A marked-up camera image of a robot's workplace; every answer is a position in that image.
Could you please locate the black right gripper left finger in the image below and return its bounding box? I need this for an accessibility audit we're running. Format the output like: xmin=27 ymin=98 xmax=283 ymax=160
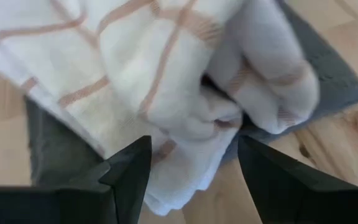
xmin=0 ymin=135 xmax=153 ymax=224

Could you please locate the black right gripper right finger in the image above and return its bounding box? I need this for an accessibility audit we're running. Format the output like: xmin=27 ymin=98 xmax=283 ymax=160
xmin=237 ymin=135 xmax=358 ymax=224

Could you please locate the white red-checked towel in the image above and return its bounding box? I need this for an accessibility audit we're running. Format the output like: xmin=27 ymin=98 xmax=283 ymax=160
xmin=0 ymin=0 xmax=321 ymax=217

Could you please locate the plain grey towel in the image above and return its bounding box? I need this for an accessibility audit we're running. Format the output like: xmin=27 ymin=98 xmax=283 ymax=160
xmin=25 ymin=0 xmax=358 ymax=187

